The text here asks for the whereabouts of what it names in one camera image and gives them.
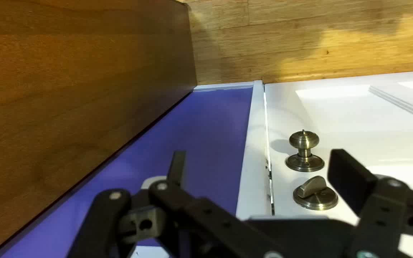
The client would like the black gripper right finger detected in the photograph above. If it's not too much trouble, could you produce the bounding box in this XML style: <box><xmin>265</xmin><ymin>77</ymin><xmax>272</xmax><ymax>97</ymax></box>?
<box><xmin>327</xmin><ymin>148</ymin><xmax>413</xmax><ymax>258</ymax></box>

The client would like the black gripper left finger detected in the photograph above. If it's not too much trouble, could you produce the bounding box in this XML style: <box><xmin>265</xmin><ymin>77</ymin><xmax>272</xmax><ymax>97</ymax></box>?
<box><xmin>67</xmin><ymin>149</ymin><xmax>284</xmax><ymax>258</ymax></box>

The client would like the brown wooden shelf cabinet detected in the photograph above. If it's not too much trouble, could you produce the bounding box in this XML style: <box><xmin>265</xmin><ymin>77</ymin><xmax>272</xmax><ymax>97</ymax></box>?
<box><xmin>0</xmin><ymin>0</ymin><xmax>198</xmax><ymax>258</ymax></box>

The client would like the white panelled door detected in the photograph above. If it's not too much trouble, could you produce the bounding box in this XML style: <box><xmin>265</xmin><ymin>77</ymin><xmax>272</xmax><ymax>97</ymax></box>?
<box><xmin>262</xmin><ymin>70</ymin><xmax>413</xmax><ymax>258</ymax></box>

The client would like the brass round door knob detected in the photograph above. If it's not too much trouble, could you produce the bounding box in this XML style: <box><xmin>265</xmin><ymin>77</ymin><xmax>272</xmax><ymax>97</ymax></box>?
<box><xmin>284</xmin><ymin>129</ymin><xmax>326</xmax><ymax>173</ymax></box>

